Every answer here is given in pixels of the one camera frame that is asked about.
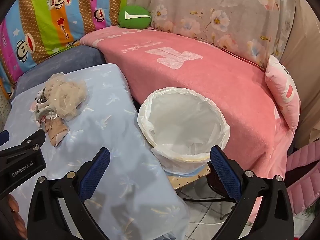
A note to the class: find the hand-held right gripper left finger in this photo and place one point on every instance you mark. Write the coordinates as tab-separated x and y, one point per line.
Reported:
96	170

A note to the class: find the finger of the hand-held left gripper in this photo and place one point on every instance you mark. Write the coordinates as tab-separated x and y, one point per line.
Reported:
3	137
32	140

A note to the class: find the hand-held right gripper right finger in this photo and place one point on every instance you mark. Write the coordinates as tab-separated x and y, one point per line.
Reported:
225	172

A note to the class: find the peach fabric piece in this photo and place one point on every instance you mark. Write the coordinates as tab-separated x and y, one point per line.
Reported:
56	131

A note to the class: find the white grey cloth scrap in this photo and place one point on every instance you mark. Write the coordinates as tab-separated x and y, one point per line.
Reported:
40	113

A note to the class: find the cream trash bin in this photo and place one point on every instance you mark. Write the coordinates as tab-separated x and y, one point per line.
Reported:
186	158

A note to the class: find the black white patterned cloth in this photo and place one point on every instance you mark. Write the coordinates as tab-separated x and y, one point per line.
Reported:
42	98

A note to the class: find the beige tulle mesh bundle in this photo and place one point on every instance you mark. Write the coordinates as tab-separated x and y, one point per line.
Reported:
67	97

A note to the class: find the white lined waste bin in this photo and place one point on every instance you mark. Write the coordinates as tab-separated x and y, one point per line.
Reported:
180	120

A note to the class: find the person's left hand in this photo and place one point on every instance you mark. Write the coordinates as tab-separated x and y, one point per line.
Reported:
13	206

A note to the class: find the wooden stool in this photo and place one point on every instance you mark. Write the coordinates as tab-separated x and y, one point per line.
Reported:
185	181

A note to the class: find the light blue patterned cloth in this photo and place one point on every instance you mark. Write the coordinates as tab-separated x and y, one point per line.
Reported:
120	135

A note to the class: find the pink quilted bag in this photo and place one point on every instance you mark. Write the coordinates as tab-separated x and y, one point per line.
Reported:
303	160

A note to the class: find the blue grey cushion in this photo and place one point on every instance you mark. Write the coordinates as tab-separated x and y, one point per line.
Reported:
62	60

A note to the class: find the pink blanket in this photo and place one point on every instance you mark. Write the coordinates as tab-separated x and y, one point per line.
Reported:
200	80

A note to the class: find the pink white pillow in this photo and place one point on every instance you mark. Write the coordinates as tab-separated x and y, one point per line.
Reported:
282	87

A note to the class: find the colourful monkey print pillow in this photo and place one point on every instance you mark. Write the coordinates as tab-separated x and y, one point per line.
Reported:
50	17

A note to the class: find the green round cushion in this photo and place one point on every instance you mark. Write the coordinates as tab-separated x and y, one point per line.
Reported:
133	17

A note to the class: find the grey floral blanket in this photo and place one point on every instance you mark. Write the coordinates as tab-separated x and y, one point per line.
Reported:
215	10

